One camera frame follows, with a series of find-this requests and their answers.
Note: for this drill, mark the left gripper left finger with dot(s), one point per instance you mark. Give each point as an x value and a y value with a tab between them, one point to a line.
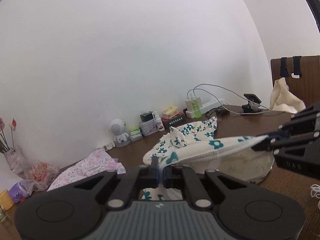
132	183

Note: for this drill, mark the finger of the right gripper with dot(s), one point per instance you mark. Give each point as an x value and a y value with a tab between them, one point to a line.
280	139
301	124

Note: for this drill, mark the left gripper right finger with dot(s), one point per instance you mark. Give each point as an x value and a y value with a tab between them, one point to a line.
189	183

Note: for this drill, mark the white teal floral garment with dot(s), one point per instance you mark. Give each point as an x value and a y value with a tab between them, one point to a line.
194	145

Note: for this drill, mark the cream cloth bag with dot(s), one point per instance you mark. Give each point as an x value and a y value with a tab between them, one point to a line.
283	100

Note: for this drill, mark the pink floral baby garment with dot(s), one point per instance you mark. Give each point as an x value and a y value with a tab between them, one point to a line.
98	161

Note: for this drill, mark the small green white box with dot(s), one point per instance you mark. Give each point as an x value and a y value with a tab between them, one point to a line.
135	134

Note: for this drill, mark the grey patterned tin box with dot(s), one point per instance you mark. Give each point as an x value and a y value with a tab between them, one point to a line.
148	128

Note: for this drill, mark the white small spray bottle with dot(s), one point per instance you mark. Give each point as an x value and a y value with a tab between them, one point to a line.
158	122

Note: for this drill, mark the phone on black stand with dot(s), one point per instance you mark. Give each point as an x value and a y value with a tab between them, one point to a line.
253	104

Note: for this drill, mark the black tissue box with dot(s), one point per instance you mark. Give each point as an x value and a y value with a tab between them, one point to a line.
174	121

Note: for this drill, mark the green spray bottle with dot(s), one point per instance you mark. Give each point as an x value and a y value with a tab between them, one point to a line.
196	107

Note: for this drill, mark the white power strip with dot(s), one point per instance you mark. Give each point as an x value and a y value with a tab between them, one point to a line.
204	107

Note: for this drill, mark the pink dried flower bundle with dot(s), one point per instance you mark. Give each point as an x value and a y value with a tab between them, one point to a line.
43	174

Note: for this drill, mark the purple tissue packet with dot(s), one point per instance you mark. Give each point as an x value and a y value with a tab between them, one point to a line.
21	190

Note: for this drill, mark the vase with dried roses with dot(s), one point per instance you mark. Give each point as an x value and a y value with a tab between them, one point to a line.
16	160

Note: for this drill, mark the yellow cup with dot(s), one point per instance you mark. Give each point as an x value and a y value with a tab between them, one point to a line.
6	201

